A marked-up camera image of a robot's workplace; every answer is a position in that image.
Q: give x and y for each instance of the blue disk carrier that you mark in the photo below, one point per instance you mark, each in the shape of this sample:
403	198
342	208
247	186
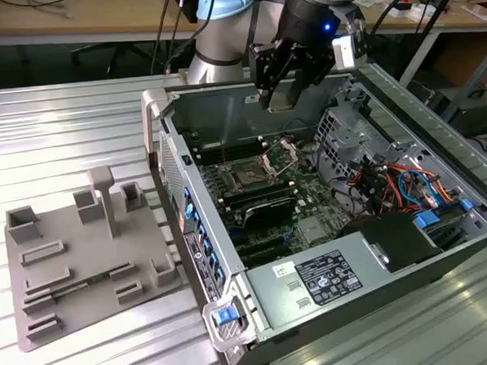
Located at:
427	219

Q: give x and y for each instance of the black office chair base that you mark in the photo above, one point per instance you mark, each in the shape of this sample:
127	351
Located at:
118	54

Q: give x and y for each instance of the grey parts rack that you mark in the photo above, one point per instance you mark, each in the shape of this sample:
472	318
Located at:
87	248

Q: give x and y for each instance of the blue case latch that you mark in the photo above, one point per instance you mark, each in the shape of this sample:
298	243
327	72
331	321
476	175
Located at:
224	316

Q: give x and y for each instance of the white case sticker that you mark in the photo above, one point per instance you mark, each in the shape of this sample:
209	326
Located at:
252	99

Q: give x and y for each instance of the grey power supply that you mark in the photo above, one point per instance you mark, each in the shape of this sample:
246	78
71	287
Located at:
274	295

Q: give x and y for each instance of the black plastic shroud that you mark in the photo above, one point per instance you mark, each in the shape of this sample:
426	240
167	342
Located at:
393	240

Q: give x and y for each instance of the green motherboard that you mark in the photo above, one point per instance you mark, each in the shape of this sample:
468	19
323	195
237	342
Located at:
309	195

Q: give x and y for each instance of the open PC case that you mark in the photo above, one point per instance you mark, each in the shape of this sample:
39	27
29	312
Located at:
215	110

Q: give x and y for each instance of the metal drive cage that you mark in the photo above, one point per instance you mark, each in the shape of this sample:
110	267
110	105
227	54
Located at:
347	132

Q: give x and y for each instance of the green RAM stick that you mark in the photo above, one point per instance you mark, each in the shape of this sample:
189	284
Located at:
77	286

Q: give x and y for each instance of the RAM slot white latches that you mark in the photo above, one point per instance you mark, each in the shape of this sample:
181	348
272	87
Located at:
248	201
229	142
229	152
252	192

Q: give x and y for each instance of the wooden desk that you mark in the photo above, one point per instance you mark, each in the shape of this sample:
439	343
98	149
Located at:
96	14

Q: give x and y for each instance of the small blue clip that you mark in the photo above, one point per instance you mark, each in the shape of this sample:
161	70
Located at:
467	204

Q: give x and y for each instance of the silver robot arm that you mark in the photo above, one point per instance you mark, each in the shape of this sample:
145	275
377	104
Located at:
220	49

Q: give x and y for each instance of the black expansion slot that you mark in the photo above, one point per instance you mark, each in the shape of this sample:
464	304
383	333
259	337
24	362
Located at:
267	255
263	242

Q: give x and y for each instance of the silver chipset heat sink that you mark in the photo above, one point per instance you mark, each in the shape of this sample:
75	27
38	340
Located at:
313	232

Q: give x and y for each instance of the CPU socket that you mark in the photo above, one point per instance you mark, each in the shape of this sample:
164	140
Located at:
245	176

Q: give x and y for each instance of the metal locking lever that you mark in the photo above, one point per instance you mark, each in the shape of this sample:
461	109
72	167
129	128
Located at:
273	147

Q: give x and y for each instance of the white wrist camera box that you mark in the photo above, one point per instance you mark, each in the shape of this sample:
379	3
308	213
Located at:
345	52

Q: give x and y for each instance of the black graphics card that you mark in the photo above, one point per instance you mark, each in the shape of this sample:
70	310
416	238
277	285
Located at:
269	211

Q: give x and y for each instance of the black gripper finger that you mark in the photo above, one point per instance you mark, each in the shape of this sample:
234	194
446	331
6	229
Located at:
317	66
262	67

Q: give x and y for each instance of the silver CPU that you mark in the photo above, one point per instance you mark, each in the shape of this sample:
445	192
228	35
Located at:
282	103

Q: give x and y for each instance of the brown cardboard box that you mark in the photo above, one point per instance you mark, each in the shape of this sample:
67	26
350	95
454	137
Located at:
481	9

